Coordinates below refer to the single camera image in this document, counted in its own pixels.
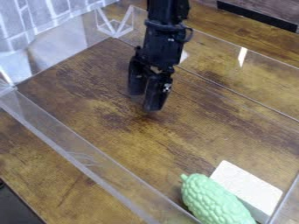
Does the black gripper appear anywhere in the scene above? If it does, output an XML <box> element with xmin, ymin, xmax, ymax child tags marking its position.
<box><xmin>127</xmin><ymin>19</ymin><xmax>192</xmax><ymax>112</ymax></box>

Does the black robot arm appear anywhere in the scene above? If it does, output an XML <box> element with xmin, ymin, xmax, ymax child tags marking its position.
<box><xmin>127</xmin><ymin>0</ymin><xmax>192</xmax><ymax>112</ymax></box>

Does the black bar on table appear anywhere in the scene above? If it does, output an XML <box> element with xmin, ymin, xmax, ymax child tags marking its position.
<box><xmin>216</xmin><ymin>0</ymin><xmax>299</xmax><ymax>33</ymax></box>

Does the green bumpy bitter gourd toy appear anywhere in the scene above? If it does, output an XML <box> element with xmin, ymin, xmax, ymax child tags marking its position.
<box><xmin>180</xmin><ymin>173</ymin><xmax>256</xmax><ymax>224</ymax></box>

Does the white rectangular block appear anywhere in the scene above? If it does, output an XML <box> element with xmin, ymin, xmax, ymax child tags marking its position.
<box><xmin>209</xmin><ymin>160</ymin><xmax>283</xmax><ymax>224</ymax></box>

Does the clear acrylic tray enclosure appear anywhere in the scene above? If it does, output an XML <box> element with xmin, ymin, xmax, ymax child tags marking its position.
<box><xmin>0</xmin><ymin>0</ymin><xmax>299</xmax><ymax>224</ymax></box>

